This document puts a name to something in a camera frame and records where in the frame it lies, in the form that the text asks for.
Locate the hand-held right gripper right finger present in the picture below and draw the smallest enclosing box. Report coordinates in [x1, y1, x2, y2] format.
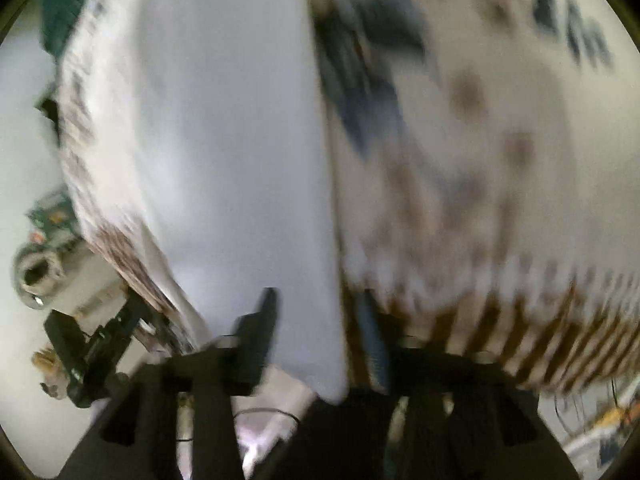
[357, 290, 583, 480]

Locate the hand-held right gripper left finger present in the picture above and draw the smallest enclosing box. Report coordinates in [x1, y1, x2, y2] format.
[57, 287, 279, 480]

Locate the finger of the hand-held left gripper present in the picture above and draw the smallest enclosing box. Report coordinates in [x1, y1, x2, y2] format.
[102, 291, 157, 348]

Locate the white cloth garment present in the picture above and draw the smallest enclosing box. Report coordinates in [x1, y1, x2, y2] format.
[82, 0, 349, 407]

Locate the grey tape roll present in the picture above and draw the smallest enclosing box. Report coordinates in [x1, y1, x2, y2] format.
[12, 244, 67, 308]

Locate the green box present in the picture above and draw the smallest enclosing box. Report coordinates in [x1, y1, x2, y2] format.
[27, 189, 82, 239]

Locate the white patterned cloth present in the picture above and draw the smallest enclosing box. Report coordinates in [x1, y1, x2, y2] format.
[54, 0, 640, 401]

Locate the teal cloth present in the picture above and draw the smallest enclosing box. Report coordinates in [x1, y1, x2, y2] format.
[39, 0, 110, 57]

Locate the black cable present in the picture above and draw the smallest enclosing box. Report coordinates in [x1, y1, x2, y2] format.
[231, 407, 302, 442]

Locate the tangle of cables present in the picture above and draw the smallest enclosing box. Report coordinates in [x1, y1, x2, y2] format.
[550, 374, 635, 466]

